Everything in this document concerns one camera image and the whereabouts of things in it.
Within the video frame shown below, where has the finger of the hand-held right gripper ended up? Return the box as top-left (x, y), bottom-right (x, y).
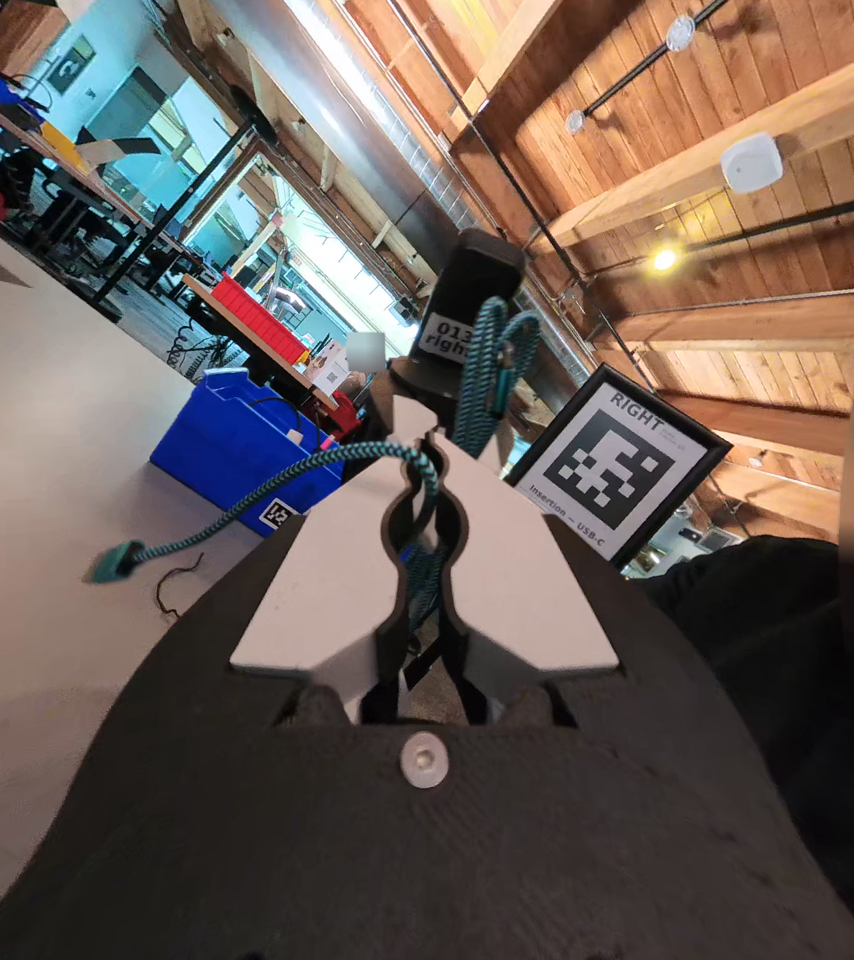
top-left (393, 393), bottom-right (444, 445)

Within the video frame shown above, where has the flat metal ventilation duct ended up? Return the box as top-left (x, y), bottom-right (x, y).
top-left (205, 0), bottom-right (488, 252)

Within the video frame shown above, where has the red plastic bin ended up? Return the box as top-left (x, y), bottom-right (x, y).
top-left (211, 272), bottom-right (309, 363)

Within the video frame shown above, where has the tagged blue plastic bin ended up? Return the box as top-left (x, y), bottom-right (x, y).
top-left (149, 366), bottom-right (347, 538)

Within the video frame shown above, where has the black stanchion pole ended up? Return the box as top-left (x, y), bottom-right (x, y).
top-left (89, 86), bottom-right (279, 325)

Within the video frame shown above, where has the person's right forearm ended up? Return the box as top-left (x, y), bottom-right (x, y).
top-left (622, 534), bottom-right (854, 960)

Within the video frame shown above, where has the wooden workshop table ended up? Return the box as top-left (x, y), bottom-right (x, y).
top-left (181, 272), bottom-right (345, 414)

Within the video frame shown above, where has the teal braided usb cable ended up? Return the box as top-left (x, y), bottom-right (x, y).
top-left (82, 294), bottom-right (545, 639)

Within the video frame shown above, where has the black twist tie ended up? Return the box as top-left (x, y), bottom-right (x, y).
top-left (155, 552), bottom-right (206, 621)

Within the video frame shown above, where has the black framed marker sign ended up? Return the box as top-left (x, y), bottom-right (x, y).
top-left (505, 362), bottom-right (734, 565)

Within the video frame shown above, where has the white ceiling access point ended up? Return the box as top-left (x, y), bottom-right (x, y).
top-left (719, 132), bottom-right (785, 195)

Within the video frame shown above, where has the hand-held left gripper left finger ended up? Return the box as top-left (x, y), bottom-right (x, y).
top-left (230, 438), bottom-right (441, 725)

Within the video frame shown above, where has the black coiled cord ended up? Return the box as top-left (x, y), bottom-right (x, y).
top-left (166, 315), bottom-right (209, 370)

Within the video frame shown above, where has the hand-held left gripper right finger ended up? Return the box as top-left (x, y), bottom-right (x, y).
top-left (427, 435), bottom-right (620, 708)

